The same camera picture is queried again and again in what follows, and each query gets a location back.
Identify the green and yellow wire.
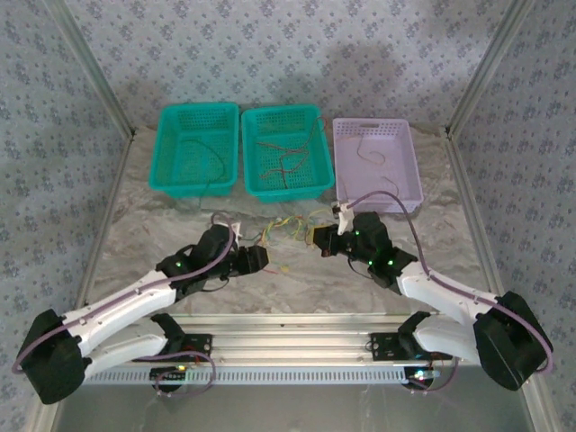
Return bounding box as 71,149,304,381
256,215,289,248
304,207,337,248
281,214,308,242

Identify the thin olive yellow wire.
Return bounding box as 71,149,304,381
356,133,387,167
381,175,402,200

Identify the bundle of coloured wires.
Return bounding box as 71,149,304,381
255,141,311,180

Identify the lavender plastic basket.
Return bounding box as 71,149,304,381
331,117,425,213

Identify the teal plastic mesh basket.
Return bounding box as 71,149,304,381
240,103,336,203
148,102,240,200

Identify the small black controller board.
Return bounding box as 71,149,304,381
402,366,441,392
149,366,189,392

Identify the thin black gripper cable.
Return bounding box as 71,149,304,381
197,276,231,294
348,258,375,284

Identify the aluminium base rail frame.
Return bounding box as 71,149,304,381
85,312,535,368

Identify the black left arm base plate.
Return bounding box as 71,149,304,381
177,332,213,364

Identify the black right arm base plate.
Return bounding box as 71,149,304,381
369,331,406,361

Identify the aluminium table side rail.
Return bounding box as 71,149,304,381
74,132,136,316
445,132,517,328

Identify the slotted grey cable duct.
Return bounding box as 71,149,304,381
83,366,440,387

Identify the aluminium frame post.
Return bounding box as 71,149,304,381
444,0,539,136
42,0,139,139

